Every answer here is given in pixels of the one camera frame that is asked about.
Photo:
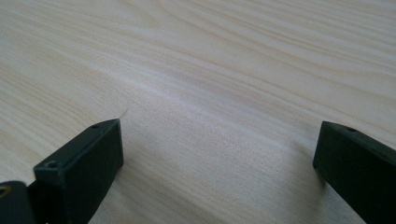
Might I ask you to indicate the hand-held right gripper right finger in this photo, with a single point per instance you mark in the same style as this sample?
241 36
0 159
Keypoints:
358 174

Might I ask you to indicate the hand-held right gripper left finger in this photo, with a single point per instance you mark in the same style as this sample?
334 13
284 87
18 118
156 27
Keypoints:
81 174

